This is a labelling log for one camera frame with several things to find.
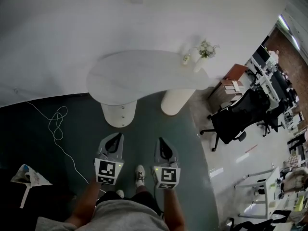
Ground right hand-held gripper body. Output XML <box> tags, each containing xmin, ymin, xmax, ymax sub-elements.
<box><xmin>151</xmin><ymin>161</ymin><xmax>181</xmax><ymax>190</ymax></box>

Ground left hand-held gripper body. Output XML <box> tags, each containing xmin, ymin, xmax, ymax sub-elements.
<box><xmin>93</xmin><ymin>151</ymin><xmax>125</xmax><ymax>185</ymax></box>

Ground white curved drawer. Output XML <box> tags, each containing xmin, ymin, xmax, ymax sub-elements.
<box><xmin>105</xmin><ymin>101</ymin><xmax>138</xmax><ymax>113</ymax></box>
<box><xmin>107</xmin><ymin>111</ymin><xmax>137</xmax><ymax>122</ymax></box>
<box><xmin>109</xmin><ymin>120</ymin><xmax>134</xmax><ymax>128</ymax></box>

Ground person's right forearm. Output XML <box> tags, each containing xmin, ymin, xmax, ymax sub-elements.
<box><xmin>163</xmin><ymin>188</ymin><xmax>186</xmax><ymax>231</ymax></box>

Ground person's left forearm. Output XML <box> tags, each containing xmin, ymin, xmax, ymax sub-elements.
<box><xmin>64</xmin><ymin>176</ymin><xmax>104</xmax><ymax>229</ymax></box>

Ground person's right white shoe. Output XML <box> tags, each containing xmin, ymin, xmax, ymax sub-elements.
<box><xmin>134</xmin><ymin>165</ymin><xmax>146</xmax><ymax>188</ymax></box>

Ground person's black shorts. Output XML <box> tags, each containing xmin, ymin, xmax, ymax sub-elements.
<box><xmin>95</xmin><ymin>190</ymin><xmax>165</xmax><ymax>218</ymax></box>

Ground person's grey shirt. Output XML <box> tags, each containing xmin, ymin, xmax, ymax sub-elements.
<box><xmin>35</xmin><ymin>199</ymin><xmax>170</xmax><ymax>231</ymax></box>

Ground white printed bag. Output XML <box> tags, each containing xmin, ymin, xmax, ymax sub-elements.
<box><xmin>10</xmin><ymin>164</ymin><xmax>53</xmax><ymax>209</ymax></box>

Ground large black office chair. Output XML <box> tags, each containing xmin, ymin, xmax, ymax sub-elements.
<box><xmin>199</xmin><ymin>88</ymin><xmax>272</xmax><ymax>153</ymax></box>

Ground white curved table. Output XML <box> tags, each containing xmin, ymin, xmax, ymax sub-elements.
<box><xmin>86</xmin><ymin>49</ymin><xmax>210</xmax><ymax>128</ymax></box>

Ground brown wooden cabinet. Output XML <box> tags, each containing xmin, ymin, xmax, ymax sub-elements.
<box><xmin>208</xmin><ymin>63</ymin><xmax>249</xmax><ymax>111</ymax></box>

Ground white vase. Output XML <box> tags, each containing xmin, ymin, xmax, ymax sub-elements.
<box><xmin>192</xmin><ymin>56</ymin><xmax>208</xmax><ymax>73</ymax></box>

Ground small black office chair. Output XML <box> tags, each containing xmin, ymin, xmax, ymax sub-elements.
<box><xmin>256</xmin><ymin>98</ymin><xmax>288</xmax><ymax>138</ymax></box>

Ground long white office desk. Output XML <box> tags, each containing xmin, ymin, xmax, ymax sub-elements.
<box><xmin>244</xmin><ymin>55</ymin><xmax>287</xmax><ymax>111</ymax></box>

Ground black computer monitor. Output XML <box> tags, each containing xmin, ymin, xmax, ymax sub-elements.
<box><xmin>251</xmin><ymin>44</ymin><xmax>271</xmax><ymax>65</ymax></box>

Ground white cable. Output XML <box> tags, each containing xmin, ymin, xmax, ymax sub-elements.
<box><xmin>26</xmin><ymin>101</ymin><xmax>107</xmax><ymax>193</ymax></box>

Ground white metal frame desk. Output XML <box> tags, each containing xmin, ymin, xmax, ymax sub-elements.
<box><xmin>234</xmin><ymin>166</ymin><xmax>282</xmax><ymax>220</ymax></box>

